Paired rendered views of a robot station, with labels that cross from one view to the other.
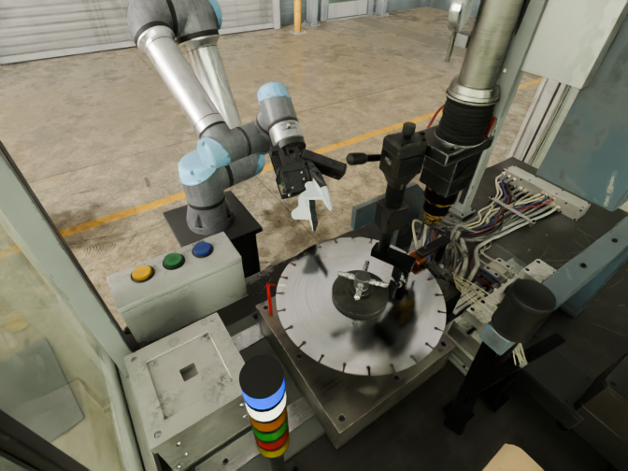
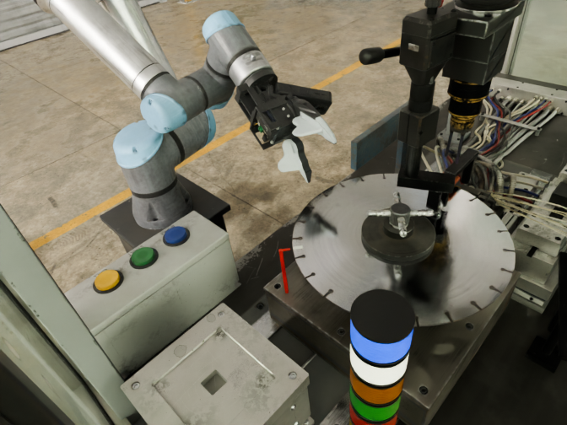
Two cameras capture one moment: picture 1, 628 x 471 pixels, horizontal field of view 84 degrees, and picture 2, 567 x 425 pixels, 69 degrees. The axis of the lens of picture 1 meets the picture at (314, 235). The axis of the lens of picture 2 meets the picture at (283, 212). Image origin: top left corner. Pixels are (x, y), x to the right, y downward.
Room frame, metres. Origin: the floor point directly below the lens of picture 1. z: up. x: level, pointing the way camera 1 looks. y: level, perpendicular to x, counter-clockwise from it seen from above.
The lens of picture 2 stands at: (0.00, 0.13, 1.41)
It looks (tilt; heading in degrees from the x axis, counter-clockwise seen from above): 40 degrees down; 354
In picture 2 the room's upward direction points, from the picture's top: 7 degrees counter-clockwise
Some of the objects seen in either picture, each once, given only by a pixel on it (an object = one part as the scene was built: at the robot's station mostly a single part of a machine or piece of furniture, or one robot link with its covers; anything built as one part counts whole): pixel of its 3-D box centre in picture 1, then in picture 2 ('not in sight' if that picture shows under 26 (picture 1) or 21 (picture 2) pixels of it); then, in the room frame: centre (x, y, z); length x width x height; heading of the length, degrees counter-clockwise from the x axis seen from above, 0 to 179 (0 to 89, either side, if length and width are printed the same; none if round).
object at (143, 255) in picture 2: (174, 262); (143, 258); (0.55, 0.33, 0.90); 0.04 x 0.04 x 0.02
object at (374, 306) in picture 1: (360, 290); (397, 228); (0.43, -0.09, 0.96); 0.11 x 0.11 x 0.03
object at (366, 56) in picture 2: (374, 161); (394, 55); (0.50, -0.10, 1.21); 0.08 x 0.06 x 0.03; 125
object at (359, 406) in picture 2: (269, 418); (375, 389); (0.16, 0.05, 1.05); 0.05 x 0.04 x 0.03; 35
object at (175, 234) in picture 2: (203, 249); (176, 237); (0.59, 0.27, 0.90); 0.04 x 0.04 x 0.02
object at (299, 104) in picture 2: (315, 179); (302, 114); (0.65, 0.00, 1.07); 0.09 x 0.02 x 0.05; 23
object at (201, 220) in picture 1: (208, 207); (158, 195); (0.88, 0.34, 0.80); 0.15 x 0.15 x 0.10
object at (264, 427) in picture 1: (267, 406); (376, 370); (0.16, 0.05, 1.08); 0.05 x 0.04 x 0.03; 35
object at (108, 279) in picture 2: (142, 274); (108, 282); (0.51, 0.38, 0.90); 0.04 x 0.04 x 0.02
